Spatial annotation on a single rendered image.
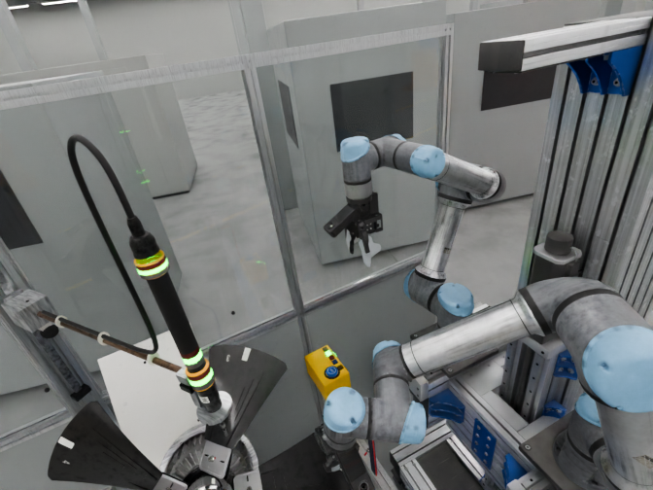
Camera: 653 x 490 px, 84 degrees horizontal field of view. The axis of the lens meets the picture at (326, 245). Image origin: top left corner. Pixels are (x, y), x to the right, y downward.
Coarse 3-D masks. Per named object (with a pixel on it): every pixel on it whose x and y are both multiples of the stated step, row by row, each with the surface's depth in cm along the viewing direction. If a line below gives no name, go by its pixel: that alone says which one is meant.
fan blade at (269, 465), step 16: (304, 448) 95; (320, 448) 95; (272, 464) 91; (288, 464) 91; (304, 464) 91; (320, 464) 92; (272, 480) 88; (288, 480) 88; (304, 480) 88; (320, 480) 89; (336, 480) 89
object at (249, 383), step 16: (224, 352) 95; (240, 352) 94; (256, 352) 93; (224, 368) 94; (240, 368) 92; (256, 368) 91; (272, 368) 90; (224, 384) 92; (240, 384) 90; (256, 384) 89; (272, 384) 89; (240, 400) 88; (256, 400) 87; (240, 416) 86; (208, 432) 89; (240, 432) 85
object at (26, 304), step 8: (8, 296) 95; (16, 296) 96; (24, 296) 96; (32, 296) 95; (40, 296) 95; (8, 304) 93; (16, 304) 93; (24, 304) 92; (32, 304) 92; (40, 304) 94; (48, 304) 95; (8, 312) 94; (16, 312) 90; (24, 312) 91; (32, 312) 92; (56, 312) 97; (16, 320) 94; (24, 320) 91; (32, 320) 93; (40, 320) 94; (24, 328) 94; (32, 328) 93
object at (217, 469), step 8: (208, 440) 88; (208, 448) 88; (216, 448) 86; (224, 448) 85; (208, 456) 87; (216, 456) 85; (224, 456) 84; (200, 464) 87; (208, 464) 86; (216, 464) 84; (224, 464) 83; (208, 472) 84; (216, 472) 83; (224, 472) 82
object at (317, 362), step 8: (312, 352) 134; (320, 352) 133; (312, 360) 130; (320, 360) 130; (328, 360) 129; (312, 368) 127; (320, 368) 126; (344, 368) 125; (312, 376) 131; (320, 376) 124; (336, 376) 122; (344, 376) 123; (320, 384) 124; (328, 384) 121; (336, 384) 123; (344, 384) 125; (328, 392) 122
